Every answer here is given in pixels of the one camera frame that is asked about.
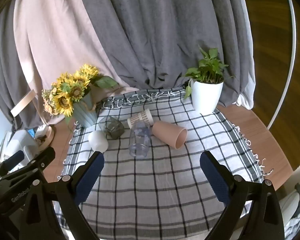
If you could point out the white ribbed plant pot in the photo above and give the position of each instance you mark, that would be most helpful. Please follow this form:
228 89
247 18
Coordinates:
205 97

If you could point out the white curved tube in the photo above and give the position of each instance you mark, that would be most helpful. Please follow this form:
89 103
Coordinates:
293 42

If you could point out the white rounded object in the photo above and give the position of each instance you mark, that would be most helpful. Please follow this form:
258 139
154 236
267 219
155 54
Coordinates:
288 205

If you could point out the white appliance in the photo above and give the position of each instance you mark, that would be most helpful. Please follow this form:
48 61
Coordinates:
22 140

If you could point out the dark glass cup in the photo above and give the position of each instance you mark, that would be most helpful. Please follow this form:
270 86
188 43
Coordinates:
113 128

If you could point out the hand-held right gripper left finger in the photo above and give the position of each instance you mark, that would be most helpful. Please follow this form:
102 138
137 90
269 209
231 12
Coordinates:
88 180

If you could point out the patterned paper cup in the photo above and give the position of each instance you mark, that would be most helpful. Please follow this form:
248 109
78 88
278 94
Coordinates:
140 117

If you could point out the clear plastic cup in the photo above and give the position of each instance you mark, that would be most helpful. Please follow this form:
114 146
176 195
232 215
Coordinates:
140 140

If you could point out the plaid fringed tablecloth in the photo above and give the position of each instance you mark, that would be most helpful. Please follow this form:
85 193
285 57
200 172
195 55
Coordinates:
152 192

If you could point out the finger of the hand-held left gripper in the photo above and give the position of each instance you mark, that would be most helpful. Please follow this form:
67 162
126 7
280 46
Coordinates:
40 161
13 159

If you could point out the white sheer curtain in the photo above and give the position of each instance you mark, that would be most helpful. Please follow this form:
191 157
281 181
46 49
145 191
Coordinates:
247 92

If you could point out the white cup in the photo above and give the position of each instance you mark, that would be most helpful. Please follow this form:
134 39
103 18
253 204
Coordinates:
98 141

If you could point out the blue ribbed vase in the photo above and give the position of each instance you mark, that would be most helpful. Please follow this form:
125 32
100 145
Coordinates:
85 115

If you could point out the beige curtain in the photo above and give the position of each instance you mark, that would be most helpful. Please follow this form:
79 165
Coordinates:
57 30

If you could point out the round wooden stand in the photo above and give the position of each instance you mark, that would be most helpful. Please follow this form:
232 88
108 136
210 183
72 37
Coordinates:
48 136

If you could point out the sunflower bouquet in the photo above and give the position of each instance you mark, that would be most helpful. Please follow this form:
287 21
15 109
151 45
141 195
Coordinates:
65 100

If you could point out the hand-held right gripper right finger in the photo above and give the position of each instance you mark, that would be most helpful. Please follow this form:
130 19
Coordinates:
216 180

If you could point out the grey curtain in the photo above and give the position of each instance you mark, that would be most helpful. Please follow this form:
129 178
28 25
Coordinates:
152 30
5 80

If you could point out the pink cup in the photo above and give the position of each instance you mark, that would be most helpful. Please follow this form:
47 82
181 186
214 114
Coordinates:
167 132

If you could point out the light wooden bar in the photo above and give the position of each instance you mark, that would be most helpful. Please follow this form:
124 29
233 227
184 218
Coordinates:
23 102

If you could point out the green leafy plant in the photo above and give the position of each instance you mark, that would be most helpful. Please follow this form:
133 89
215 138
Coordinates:
210 67

